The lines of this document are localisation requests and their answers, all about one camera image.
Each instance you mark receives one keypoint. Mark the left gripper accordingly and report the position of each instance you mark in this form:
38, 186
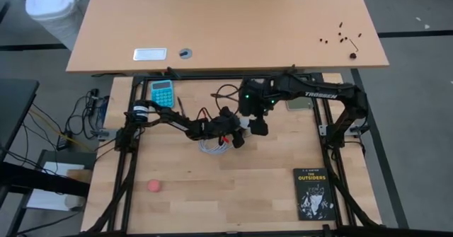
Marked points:
217, 128

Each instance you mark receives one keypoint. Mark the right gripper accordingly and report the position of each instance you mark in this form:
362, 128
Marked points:
253, 99

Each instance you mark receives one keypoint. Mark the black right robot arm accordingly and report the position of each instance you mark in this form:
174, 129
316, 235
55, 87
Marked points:
318, 92

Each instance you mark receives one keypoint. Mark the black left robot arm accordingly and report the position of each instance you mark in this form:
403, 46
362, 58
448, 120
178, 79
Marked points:
170, 122

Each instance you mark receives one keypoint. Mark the olive green notebook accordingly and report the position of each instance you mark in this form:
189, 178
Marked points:
299, 105

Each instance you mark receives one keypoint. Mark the teal calculator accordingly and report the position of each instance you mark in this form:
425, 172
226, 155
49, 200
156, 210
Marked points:
163, 93

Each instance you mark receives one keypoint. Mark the black Outsiders book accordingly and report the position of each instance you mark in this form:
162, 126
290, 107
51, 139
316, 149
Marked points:
314, 194

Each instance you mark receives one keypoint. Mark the round grey desk grommet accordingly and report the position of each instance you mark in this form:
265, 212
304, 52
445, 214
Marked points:
185, 53

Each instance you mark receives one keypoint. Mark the pink ball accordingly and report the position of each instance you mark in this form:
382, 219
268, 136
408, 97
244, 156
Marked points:
154, 186

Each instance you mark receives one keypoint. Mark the beige wooden desk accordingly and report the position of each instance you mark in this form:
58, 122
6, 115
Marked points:
230, 17

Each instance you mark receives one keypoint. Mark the silver rectangular desk plate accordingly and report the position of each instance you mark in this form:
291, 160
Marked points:
150, 54

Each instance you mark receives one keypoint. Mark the small black knob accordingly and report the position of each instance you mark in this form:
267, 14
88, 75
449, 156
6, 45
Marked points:
352, 55

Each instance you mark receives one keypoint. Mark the black hex key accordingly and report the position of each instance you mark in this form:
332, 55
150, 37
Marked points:
355, 46

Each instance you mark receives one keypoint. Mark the black power strip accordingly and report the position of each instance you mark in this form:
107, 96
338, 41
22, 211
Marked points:
92, 99

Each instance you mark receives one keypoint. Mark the black power adapter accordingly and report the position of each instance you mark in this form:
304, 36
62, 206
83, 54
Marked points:
63, 141

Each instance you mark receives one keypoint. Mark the white paper sheet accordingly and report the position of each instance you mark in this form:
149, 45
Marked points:
46, 199

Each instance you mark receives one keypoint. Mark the black table leg bar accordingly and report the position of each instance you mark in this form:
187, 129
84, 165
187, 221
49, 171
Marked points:
35, 182

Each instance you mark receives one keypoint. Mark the white trash bin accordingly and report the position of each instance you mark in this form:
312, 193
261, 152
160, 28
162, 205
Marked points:
53, 3

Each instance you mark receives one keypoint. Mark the black side desk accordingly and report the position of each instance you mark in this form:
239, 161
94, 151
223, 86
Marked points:
14, 106

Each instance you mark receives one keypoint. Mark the black aluminium table frame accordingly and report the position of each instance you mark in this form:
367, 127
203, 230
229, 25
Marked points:
212, 76

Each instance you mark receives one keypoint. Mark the black frame strut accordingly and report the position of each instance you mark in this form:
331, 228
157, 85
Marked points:
173, 73
291, 69

